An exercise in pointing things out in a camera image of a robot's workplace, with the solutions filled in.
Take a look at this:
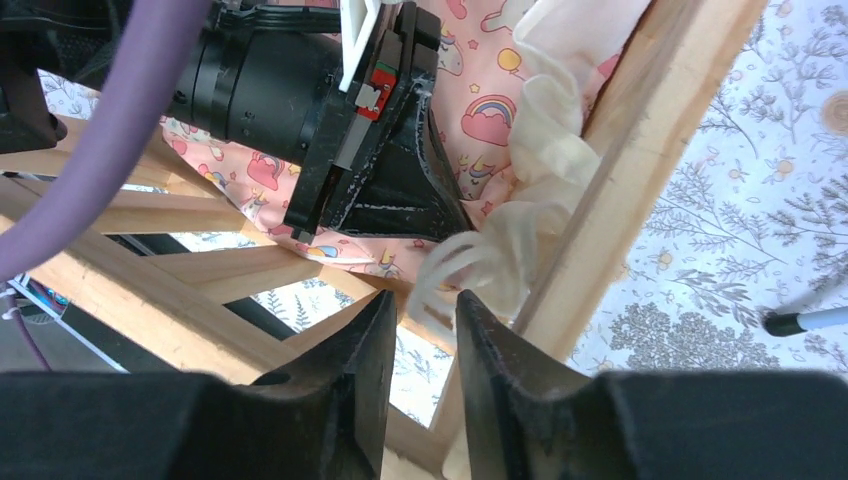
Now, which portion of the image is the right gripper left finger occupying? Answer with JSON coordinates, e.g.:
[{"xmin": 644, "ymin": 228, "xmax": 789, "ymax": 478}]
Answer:
[{"xmin": 1, "ymin": 291, "xmax": 396, "ymax": 479}]

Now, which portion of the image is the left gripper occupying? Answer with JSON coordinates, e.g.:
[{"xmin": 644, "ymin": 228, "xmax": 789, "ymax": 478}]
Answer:
[{"xmin": 172, "ymin": 1, "xmax": 472, "ymax": 243}]

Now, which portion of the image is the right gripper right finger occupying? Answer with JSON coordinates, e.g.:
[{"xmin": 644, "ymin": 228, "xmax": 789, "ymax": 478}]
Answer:
[{"xmin": 456, "ymin": 291, "xmax": 847, "ymax": 479}]

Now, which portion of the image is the wooden pet bed frame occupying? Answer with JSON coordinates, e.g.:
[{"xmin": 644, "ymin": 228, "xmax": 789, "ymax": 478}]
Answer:
[{"xmin": 1, "ymin": 1, "xmax": 763, "ymax": 479}]

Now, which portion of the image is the pink patterned bed cushion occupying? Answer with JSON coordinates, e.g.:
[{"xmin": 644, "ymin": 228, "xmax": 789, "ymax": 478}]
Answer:
[{"xmin": 162, "ymin": 1, "xmax": 648, "ymax": 320}]

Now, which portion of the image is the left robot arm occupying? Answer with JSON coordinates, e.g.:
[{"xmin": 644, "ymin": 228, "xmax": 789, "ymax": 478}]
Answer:
[{"xmin": 1, "ymin": 1, "xmax": 472, "ymax": 278}]

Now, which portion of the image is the black tripod stand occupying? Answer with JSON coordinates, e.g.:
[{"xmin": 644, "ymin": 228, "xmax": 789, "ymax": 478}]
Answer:
[{"xmin": 763, "ymin": 307, "xmax": 847, "ymax": 337}]

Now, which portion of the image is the floral table mat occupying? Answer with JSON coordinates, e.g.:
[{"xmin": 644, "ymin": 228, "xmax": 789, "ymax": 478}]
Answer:
[{"xmin": 569, "ymin": 1, "xmax": 847, "ymax": 375}]

